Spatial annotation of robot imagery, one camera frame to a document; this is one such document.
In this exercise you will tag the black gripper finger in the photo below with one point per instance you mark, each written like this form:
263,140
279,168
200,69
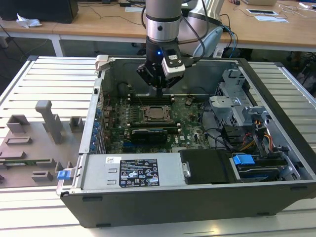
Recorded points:
145,74
161,91

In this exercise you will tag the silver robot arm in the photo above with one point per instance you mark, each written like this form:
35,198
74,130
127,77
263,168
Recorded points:
161,14

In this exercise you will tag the black RAM slot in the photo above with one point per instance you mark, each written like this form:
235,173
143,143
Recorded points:
148,101
174,124
148,96
170,125
172,129

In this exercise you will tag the blue expansion slot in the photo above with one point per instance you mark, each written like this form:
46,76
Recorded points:
127,146

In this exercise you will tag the beige case latch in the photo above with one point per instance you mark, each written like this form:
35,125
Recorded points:
101,61

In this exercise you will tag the black graphics card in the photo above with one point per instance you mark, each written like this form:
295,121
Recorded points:
148,137

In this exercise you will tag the white paper sheet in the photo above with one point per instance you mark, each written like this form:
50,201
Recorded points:
271,19
134,9

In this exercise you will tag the green motherboard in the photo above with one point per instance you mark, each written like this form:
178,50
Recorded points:
190,138

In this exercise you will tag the black power adapter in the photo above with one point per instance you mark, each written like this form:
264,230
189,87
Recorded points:
125,4

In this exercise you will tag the small white box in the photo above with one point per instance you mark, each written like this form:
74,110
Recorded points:
218,52

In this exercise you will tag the silver drive cage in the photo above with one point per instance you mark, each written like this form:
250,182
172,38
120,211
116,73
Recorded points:
223,105

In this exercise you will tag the wooden desk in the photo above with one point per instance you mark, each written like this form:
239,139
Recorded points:
86,27

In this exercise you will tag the black power connector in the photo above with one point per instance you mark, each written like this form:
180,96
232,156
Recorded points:
229,134

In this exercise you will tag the white barcode sticker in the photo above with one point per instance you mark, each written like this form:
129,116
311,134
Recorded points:
113,160

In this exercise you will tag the black power supply label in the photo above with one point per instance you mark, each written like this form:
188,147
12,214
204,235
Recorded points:
139,172

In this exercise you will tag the black plastic shroud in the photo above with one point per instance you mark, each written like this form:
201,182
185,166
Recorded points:
207,168

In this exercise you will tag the black computer mouse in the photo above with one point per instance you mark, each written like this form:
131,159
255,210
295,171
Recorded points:
236,2

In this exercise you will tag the silver power supply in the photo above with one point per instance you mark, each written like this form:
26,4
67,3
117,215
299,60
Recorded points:
98,172

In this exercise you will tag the blue disk carrier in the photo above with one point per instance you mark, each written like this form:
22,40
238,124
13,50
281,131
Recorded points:
243,161

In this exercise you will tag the grey parts rack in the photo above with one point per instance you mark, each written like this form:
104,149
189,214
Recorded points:
49,123

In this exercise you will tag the white framed tablet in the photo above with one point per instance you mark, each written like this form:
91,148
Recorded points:
261,11

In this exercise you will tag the black PC case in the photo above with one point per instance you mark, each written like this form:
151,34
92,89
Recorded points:
172,209

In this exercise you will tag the beige flat box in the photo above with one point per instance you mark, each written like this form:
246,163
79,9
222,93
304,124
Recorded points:
264,2

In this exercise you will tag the black monitor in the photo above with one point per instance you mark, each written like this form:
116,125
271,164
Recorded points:
37,10

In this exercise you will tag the blue case latch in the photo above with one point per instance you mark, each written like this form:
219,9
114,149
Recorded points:
63,174

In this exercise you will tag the crumpled white paper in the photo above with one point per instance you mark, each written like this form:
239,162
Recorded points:
27,21

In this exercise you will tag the green RAM stick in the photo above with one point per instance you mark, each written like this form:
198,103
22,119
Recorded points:
24,162

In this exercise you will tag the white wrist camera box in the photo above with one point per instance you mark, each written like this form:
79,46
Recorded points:
172,69

